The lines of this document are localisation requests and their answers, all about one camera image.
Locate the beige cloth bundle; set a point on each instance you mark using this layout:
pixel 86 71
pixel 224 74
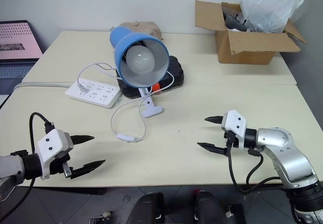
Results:
pixel 151 28

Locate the brown cardboard box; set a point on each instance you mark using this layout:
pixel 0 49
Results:
pixel 242 47

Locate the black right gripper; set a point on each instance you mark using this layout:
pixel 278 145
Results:
pixel 230 139

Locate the white power strip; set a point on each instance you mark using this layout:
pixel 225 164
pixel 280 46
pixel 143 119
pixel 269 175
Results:
pixel 101 96

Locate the orange case latch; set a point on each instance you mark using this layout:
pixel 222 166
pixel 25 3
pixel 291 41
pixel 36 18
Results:
pixel 156 87

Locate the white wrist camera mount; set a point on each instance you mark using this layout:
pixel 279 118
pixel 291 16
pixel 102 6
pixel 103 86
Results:
pixel 234 123
pixel 51 143

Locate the dark items in box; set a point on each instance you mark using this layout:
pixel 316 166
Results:
pixel 233 19

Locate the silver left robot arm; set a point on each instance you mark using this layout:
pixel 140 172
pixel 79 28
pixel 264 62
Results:
pixel 13 166

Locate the black plastic case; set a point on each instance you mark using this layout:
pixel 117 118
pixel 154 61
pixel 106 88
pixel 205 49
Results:
pixel 176 70

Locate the white round light bulb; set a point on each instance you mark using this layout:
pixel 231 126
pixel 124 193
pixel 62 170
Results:
pixel 140 60

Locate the clear plastic bag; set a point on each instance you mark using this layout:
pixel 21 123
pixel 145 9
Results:
pixel 270 4

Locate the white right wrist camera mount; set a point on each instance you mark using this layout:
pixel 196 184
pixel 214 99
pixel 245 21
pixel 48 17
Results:
pixel 234 123

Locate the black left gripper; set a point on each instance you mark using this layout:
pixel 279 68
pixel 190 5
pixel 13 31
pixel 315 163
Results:
pixel 59 166

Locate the laptop with pink screen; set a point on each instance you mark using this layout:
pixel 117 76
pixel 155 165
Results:
pixel 15 40

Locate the dark rounded shape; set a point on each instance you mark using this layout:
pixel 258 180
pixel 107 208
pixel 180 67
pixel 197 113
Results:
pixel 147 209
pixel 209 207

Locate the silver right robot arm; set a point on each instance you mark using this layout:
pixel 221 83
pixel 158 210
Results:
pixel 285 148

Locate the blue desk lamp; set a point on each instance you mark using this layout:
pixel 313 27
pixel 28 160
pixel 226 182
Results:
pixel 121 45

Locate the white power plug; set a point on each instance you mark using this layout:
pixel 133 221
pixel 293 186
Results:
pixel 82 87

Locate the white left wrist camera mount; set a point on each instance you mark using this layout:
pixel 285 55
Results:
pixel 51 143

